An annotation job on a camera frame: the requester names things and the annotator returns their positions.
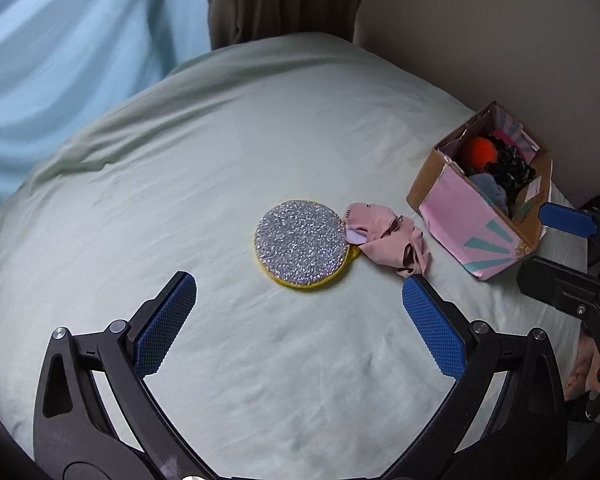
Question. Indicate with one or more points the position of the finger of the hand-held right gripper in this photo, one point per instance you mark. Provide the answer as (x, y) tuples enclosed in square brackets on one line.
[(560, 282), (567, 219)]

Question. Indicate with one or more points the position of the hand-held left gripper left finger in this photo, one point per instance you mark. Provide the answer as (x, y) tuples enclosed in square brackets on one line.
[(167, 325)]

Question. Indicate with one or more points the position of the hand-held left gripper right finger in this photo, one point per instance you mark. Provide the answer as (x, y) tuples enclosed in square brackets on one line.
[(432, 330)]

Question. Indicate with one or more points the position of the black patterned cloth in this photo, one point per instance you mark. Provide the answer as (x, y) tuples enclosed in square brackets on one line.
[(512, 165)]

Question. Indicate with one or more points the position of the grey blue cloth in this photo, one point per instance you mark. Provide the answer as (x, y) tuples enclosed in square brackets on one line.
[(490, 191)]

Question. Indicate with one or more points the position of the pink cloth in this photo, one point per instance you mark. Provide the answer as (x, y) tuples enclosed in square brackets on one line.
[(390, 240)]

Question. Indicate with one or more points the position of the pink pouch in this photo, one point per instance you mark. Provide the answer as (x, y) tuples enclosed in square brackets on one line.
[(503, 135)]

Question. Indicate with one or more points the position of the cardboard box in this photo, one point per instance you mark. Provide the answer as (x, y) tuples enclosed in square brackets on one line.
[(460, 210)]

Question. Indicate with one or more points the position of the orange pom-pom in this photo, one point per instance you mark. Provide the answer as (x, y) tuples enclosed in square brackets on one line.
[(477, 154)]

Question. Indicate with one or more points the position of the silver glitter round pad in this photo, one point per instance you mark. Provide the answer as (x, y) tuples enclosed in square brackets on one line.
[(300, 242)]

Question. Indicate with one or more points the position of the person's right hand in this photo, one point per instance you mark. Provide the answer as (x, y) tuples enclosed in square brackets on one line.
[(582, 370)]

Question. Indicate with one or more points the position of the light blue hanging cloth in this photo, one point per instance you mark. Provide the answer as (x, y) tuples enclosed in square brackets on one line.
[(70, 60)]

